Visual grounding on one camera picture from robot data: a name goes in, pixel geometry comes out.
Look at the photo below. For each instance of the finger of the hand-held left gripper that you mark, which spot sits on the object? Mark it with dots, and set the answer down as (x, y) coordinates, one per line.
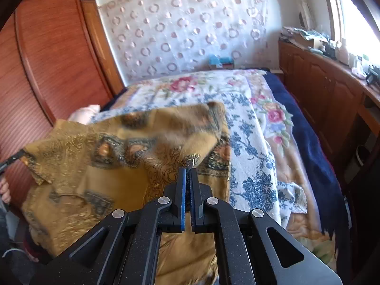
(12, 158)

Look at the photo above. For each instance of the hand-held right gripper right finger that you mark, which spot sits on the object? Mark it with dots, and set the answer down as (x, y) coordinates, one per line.
(196, 207)

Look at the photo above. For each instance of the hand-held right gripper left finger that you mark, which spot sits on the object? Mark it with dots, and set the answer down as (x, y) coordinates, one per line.
(182, 207)

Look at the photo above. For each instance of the golden patterned shirt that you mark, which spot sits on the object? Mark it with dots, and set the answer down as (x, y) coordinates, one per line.
(118, 169)

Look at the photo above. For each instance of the person's left hand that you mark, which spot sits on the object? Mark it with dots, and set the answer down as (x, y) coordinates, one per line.
(4, 190)

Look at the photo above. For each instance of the blue floral white sheet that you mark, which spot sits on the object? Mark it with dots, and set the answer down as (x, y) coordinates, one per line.
(255, 166)

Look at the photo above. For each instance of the pale pink cloth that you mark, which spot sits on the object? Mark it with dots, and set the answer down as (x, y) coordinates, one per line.
(86, 113)

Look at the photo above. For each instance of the brown wooden slatted wardrobe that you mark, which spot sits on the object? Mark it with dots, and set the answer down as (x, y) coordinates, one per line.
(53, 65)

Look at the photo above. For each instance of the pink floral blanket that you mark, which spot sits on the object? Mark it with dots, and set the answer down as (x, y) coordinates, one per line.
(276, 115)

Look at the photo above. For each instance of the navy blue blanket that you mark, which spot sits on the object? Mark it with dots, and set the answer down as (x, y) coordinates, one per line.
(311, 142)

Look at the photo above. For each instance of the small cardboard box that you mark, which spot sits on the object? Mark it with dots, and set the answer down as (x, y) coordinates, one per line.
(227, 63)

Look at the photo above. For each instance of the long wooden cabinet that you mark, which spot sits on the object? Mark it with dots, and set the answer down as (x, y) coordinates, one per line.
(323, 83)

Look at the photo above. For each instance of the stack of folded cloths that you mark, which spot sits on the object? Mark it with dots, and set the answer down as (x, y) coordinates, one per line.
(286, 32)

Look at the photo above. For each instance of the open cardboard box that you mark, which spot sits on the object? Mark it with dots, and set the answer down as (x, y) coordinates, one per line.
(304, 40)

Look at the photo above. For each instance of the teal patterned cloth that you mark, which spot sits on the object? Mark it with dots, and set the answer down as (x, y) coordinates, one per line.
(311, 34)

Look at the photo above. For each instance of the white bottle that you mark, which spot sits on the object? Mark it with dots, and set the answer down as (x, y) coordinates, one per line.
(344, 52)

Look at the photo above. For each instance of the black handheld device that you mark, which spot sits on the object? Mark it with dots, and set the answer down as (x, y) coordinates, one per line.
(372, 75)

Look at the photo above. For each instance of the green-capped bottle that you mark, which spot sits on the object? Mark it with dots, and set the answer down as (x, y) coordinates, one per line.
(362, 61)

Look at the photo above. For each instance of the beige window curtain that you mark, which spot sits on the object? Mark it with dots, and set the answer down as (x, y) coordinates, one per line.
(304, 6)

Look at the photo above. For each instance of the wooden framed window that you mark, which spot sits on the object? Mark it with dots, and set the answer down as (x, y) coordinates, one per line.
(356, 20)

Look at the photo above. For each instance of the sheer circle-patterned wall curtain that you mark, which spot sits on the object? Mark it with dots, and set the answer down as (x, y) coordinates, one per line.
(184, 26)

